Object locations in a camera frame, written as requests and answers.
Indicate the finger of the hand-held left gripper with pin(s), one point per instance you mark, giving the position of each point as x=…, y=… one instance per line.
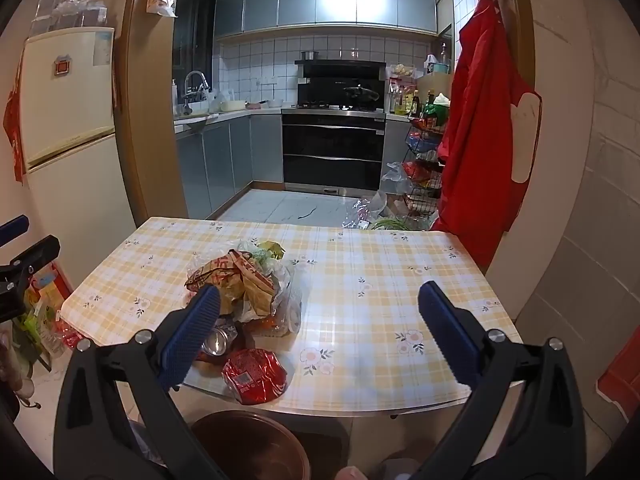
x=30, y=260
x=14, y=229

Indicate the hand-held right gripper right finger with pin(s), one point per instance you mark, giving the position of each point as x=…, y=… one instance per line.
x=447, y=335

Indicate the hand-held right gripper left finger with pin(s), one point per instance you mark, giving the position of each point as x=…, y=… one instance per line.
x=192, y=335

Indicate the crushed aluminium can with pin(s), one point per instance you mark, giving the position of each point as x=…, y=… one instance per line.
x=220, y=341

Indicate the brown red-printed paper bag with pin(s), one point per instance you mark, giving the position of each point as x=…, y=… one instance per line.
x=225, y=272

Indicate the red snack packet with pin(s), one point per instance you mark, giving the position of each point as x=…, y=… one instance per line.
x=255, y=375

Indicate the clear plastic food tray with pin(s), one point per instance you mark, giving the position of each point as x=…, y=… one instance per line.
x=287, y=305

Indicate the brown round waste bin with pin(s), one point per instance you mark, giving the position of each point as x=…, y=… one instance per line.
x=250, y=445

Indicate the pile of colourful packets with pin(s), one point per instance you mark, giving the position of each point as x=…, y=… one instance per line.
x=45, y=315

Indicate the yellow checkered floral tablecloth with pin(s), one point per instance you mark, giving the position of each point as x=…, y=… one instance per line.
x=360, y=300

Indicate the red hanging paper decoration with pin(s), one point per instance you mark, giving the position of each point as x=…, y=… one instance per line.
x=12, y=120

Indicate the cream refrigerator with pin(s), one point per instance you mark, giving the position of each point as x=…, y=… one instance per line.
x=70, y=125

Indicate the green leafy vegetables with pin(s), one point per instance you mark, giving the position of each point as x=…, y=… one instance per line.
x=395, y=223

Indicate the dark floor mat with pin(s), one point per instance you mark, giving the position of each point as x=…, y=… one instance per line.
x=322, y=450

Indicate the red fridge magnet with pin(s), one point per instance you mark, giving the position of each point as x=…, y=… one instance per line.
x=62, y=66

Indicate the grey lower kitchen cabinets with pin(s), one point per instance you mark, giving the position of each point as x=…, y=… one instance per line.
x=220, y=160

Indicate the grey kitchen cabinets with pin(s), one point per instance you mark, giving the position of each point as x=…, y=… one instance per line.
x=325, y=2
x=220, y=160

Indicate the red cloth bag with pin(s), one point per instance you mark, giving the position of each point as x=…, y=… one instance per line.
x=622, y=380

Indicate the pale fridge sticker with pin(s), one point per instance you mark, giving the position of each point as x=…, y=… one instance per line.
x=102, y=49

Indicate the red apron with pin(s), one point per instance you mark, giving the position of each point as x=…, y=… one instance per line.
x=480, y=135

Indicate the black built-in oven stove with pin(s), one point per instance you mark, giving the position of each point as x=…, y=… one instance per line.
x=332, y=150

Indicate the clear plastic storage containers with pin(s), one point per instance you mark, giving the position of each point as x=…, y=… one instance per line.
x=60, y=15

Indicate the chrome kitchen faucet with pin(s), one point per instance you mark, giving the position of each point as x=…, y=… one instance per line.
x=192, y=85

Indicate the white basin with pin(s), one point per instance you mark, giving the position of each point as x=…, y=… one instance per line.
x=232, y=106

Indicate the group of sauce bottles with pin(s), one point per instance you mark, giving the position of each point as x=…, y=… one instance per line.
x=412, y=102

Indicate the black wok lid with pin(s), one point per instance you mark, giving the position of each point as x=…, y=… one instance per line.
x=361, y=93

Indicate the dark kitchen window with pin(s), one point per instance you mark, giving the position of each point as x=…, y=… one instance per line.
x=192, y=30

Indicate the black range hood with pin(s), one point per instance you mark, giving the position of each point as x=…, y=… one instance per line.
x=340, y=72

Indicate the small steel pot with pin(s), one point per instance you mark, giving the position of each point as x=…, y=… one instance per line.
x=310, y=55

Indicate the grey upper kitchen cabinets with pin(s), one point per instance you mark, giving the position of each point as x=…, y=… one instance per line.
x=325, y=2

